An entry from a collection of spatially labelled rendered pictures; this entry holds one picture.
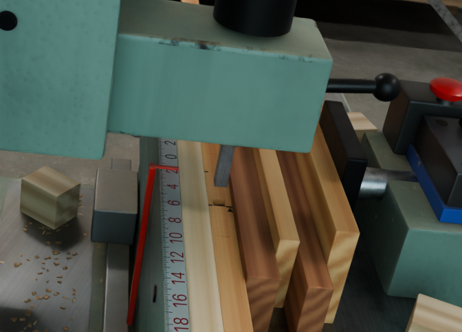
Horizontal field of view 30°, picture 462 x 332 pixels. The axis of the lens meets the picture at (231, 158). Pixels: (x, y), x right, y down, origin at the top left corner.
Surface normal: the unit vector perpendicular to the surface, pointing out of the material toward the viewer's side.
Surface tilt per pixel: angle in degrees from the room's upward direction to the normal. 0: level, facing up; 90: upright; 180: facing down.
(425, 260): 90
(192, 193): 0
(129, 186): 0
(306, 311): 90
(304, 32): 0
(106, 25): 90
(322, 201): 90
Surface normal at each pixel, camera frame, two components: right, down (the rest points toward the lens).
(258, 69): 0.09, 0.51
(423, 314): 0.17, -0.85
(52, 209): -0.51, 0.35
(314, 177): -0.98, -0.10
